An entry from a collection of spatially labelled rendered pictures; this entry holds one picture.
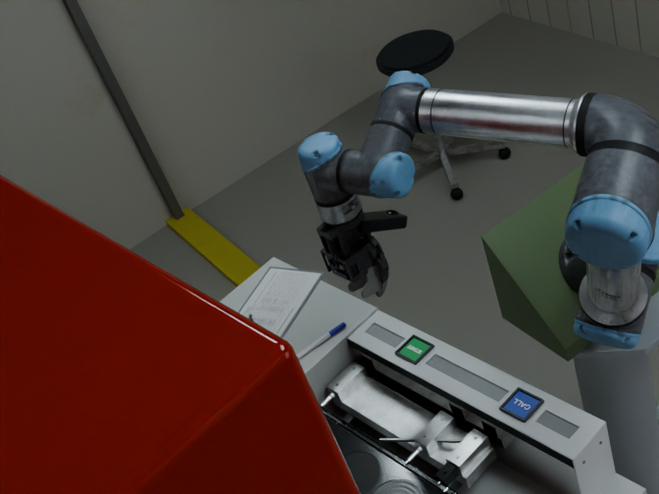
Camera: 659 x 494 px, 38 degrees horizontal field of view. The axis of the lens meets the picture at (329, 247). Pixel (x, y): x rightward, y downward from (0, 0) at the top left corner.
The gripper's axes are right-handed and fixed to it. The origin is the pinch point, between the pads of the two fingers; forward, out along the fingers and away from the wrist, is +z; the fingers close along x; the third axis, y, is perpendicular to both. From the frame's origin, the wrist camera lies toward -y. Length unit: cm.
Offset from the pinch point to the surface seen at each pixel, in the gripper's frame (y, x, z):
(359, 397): 11.5, -3.0, 21.8
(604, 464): -2, 45, 23
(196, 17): -104, -225, 32
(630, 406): -34, 25, 53
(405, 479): 21.5, 20.0, 19.9
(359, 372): 8.1, -5.4, 19.2
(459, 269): -93, -91, 110
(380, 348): 3.7, -1.3, 13.8
